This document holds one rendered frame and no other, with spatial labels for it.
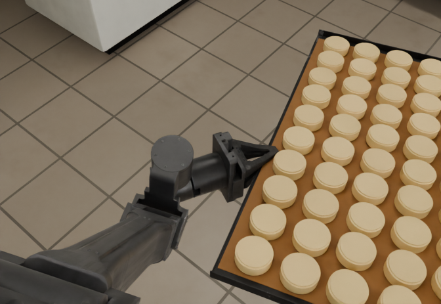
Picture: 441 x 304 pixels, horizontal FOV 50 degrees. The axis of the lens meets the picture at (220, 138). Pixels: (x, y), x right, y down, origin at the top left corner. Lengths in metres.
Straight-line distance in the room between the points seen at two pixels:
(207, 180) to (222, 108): 1.47
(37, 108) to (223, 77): 0.87
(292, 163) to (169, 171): 0.20
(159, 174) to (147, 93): 1.64
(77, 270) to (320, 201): 0.42
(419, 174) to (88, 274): 0.55
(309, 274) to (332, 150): 0.22
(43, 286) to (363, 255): 0.44
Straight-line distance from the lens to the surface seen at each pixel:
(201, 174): 0.70
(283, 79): 2.32
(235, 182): 0.72
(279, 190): 0.69
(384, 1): 2.94
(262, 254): 0.63
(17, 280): 0.32
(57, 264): 0.36
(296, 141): 0.76
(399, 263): 0.67
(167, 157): 0.63
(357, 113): 0.84
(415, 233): 0.70
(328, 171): 0.73
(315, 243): 0.65
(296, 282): 0.62
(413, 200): 0.74
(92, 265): 0.37
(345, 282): 0.63
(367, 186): 0.73
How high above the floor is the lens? 1.58
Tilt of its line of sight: 51 degrees down
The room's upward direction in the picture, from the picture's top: straight up
